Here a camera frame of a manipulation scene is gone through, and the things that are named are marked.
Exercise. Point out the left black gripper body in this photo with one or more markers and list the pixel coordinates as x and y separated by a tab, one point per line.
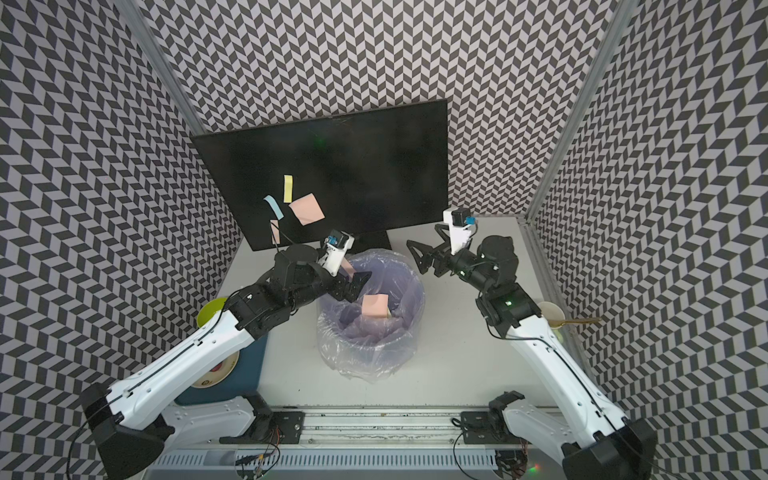
322	281

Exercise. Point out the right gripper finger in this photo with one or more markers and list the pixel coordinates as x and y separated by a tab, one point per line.
444	233
425	257

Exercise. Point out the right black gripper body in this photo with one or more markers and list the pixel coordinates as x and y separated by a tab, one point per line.
465	266

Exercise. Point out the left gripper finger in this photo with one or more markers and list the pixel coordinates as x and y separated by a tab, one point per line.
355	285
337	291

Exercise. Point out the pink square sticky note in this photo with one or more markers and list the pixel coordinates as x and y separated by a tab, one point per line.
307	210
375	306

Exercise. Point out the blue narrow sticky note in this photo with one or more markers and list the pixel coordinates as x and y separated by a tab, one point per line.
274	206

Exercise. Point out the yellow narrow sticky note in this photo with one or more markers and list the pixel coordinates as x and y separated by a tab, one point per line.
288	189

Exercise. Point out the pink narrow sticky note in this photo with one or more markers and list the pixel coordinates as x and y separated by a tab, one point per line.
275	232
347	267

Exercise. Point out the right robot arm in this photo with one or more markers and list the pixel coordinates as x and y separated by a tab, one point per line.
596	439

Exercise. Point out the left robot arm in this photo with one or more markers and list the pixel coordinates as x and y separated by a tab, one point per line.
135	420

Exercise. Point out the black monitor stand base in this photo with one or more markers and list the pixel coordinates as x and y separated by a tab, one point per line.
367	241

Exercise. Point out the black computer monitor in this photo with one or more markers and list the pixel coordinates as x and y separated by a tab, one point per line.
370	171

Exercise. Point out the purple bin with plastic liner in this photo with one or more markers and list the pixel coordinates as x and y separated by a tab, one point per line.
366	348

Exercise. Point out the white paper cup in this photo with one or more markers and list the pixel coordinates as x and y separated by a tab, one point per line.
553	314

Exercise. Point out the cream plate with red item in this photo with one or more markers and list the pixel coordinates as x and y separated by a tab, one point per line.
218	373

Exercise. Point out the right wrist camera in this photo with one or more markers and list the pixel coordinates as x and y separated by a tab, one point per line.
462	226

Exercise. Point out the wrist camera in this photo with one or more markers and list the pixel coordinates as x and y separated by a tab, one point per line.
336	246
462	226

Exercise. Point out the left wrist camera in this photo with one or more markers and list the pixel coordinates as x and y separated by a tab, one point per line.
336	246

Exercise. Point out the aluminium mounting rail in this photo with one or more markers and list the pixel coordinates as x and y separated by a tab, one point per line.
384	427

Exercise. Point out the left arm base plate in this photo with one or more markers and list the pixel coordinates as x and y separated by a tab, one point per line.
279	427

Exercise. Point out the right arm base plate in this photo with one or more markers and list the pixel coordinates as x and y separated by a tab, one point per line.
484	428

